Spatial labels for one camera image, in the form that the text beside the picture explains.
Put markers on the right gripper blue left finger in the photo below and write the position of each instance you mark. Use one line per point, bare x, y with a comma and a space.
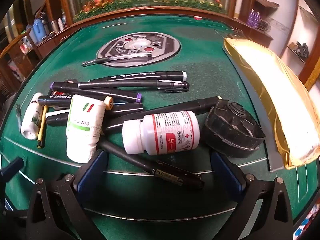
89, 174

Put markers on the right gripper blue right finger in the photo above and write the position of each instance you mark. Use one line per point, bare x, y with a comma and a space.
228, 175

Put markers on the black 05 gel pen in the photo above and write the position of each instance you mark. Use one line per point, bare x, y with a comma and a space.
155, 168

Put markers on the black tape dispenser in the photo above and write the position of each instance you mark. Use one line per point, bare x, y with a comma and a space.
231, 130

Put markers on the yellow pencil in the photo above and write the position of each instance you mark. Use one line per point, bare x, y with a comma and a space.
42, 127

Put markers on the long black marker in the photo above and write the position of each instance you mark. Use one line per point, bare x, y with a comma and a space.
198, 106

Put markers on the white bottle green label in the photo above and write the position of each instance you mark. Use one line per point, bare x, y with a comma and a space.
84, 123

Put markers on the white pill bottle red label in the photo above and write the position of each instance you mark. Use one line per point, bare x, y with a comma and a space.
163, 133

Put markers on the black marker yellow end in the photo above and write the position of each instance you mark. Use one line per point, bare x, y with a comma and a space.
64, 101

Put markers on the black marker purple ends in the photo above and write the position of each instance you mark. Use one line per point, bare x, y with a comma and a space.
72, 88

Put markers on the black fineliner pen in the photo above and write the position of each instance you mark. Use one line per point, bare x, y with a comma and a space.
157, 84

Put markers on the clear gel pen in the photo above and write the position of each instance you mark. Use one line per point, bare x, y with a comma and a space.
116, 58

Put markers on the yellow foam storage box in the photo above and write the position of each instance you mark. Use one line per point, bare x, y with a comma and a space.
291, 111

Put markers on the wooden chair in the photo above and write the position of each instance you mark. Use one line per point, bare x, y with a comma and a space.
25, 62

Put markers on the blue thermos jug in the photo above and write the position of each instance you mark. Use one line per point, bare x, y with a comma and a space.
39, 30

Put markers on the round table centre panel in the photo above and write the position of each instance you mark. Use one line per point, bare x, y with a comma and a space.
161, 45

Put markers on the purple bottles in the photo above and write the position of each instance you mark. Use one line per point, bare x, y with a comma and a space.
253, 19

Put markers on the red white small chip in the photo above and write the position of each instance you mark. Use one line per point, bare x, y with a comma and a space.
197, 18

